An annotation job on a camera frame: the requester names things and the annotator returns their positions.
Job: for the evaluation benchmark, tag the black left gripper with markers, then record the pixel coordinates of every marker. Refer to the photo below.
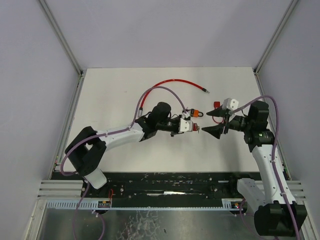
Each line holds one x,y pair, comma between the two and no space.
175,125

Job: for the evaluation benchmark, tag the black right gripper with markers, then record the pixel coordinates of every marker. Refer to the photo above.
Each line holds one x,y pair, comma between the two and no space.
225,124

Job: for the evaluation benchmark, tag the orange black padlock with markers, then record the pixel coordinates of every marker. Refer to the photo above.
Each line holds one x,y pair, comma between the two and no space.
196,113

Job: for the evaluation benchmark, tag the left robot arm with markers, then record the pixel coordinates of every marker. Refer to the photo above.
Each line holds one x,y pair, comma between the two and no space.
86,151

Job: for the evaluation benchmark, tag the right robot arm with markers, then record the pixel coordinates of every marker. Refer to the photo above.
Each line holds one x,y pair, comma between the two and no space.
275,209

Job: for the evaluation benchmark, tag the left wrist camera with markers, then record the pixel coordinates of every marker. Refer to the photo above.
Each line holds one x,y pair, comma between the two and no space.
185,125

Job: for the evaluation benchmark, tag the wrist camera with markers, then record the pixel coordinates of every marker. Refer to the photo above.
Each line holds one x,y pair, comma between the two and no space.
230,104
185,125

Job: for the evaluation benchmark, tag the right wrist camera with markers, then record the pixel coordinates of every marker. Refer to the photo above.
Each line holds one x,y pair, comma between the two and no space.
230,104

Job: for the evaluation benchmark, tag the thick red cable lock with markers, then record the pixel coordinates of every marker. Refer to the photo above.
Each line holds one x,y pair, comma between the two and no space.
169,83

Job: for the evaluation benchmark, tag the right aluminium frame post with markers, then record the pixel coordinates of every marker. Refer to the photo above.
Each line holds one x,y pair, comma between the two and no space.
277,33

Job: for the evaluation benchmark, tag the aluminium frame post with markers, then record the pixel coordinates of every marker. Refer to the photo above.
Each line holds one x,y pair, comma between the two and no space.
277,33
59,35

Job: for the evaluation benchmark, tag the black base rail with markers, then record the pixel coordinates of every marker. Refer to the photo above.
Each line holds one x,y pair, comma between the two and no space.
132,190

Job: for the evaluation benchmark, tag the grey slotted cable duct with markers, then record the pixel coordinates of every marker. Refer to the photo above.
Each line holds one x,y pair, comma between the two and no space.
75,204

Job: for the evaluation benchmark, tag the left aluminium frame post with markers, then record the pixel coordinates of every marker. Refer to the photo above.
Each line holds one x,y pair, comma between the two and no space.
59,35

